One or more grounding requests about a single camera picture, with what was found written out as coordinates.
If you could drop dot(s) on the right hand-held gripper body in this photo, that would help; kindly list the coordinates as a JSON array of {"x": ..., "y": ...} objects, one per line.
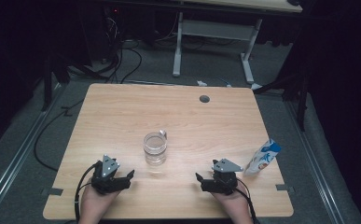
[{"x": 226, "y": 167}]

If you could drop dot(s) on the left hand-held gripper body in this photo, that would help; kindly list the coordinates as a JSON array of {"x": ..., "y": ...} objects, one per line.
[{"x": 109, "y": 165}]

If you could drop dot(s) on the white and blue snack pouch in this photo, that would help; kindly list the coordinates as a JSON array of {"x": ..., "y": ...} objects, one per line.
[{"x": 262, "y": 158}]

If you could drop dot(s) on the clear glass jar with lid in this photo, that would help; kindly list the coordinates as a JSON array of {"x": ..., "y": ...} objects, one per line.
[{"x": 155, "y": 149}]

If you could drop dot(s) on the person's right hand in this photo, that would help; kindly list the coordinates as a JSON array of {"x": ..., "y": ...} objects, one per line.
[{"x": 231, "y": 202}]

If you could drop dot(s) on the person's left hand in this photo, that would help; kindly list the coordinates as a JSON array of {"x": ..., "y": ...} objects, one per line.
[{"x": 94, "y": 200}]

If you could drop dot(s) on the blue and white connector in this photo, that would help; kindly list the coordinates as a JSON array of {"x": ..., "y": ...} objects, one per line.
[{"x": 227, "y": 83}]

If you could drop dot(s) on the white plug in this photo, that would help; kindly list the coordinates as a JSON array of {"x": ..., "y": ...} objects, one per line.
[{"x": 201, "y": 83}]

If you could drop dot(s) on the black metal stand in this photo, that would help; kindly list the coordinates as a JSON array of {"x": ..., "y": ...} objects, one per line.
[
  {"x": 301, "y": 99},
  {"x": 47, "y": 87}
]

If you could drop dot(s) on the white-framed desk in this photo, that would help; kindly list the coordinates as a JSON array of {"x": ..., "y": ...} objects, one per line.
[{"x": 212, "y": 29}]

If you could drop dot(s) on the dark computer tower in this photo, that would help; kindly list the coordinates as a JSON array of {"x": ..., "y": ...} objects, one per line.
[{"x": 109, "y": 31}]

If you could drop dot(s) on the metal floor rail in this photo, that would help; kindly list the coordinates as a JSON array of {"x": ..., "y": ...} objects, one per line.
[
  {"x": 16, "y": 158},
  {"x": 315, "y": 161}
]

